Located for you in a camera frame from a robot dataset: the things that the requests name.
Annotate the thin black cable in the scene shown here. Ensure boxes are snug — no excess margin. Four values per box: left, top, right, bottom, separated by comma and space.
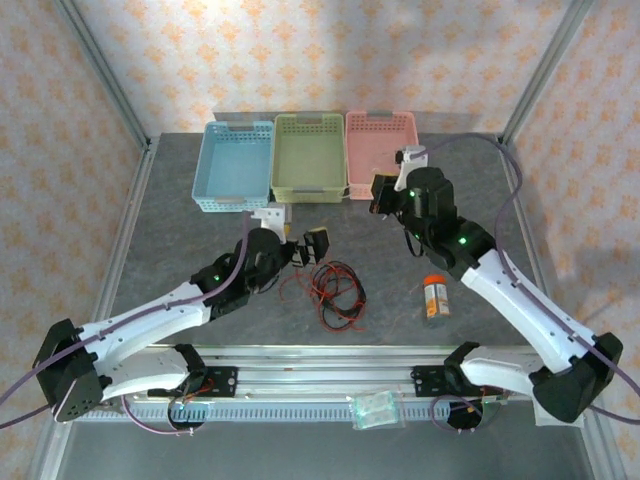
310, 264, 369, 321
317, 272, 366, 329
312, 269, 359, 311

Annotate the green plastic basket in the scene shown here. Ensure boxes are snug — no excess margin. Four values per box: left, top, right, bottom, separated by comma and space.
269, 113, 350, 205

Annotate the pink plastic basket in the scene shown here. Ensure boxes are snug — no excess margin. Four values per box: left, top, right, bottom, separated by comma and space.
344, 110, 420, 201

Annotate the blue plastic basket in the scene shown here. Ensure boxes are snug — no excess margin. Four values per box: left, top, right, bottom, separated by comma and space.
192, 119, 276, 215

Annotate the orange capped bottle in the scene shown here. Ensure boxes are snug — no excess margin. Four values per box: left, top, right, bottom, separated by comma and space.
422, 273, 453, 321

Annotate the clear plastic bag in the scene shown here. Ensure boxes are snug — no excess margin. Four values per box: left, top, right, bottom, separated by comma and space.
347, 391, 406, 431

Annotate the white cloth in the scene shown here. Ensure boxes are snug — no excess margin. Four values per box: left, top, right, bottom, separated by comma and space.
533, 405, 586, 429

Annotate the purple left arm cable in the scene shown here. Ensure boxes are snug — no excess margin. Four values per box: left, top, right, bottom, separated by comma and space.
0, 209, 251, 437

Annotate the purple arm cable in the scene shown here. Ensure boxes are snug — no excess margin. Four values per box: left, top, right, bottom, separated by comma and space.
0, 209, 251, 437
422, 132, 640, 435

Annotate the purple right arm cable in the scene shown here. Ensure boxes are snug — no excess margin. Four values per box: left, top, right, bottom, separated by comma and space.
422, 132, 640, 435

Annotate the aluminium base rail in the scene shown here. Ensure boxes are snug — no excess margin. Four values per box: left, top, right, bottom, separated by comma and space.
124, 343, 541, 401

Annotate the aluminium table edge rail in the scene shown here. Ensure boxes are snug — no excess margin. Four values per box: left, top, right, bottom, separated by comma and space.
27, 137, 161, 480
497, 134, 629, 480

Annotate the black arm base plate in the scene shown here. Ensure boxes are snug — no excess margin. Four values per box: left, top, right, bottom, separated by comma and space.
149, 364, 239, 399
412, 364, 454, 399

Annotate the grey slotted cable duct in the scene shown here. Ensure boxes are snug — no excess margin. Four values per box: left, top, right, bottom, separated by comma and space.
99, 399, 494, 424

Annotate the aluminium frame post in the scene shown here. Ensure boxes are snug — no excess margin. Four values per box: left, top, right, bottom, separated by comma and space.
53, 0, 153, 149
499, 0, 597, 146

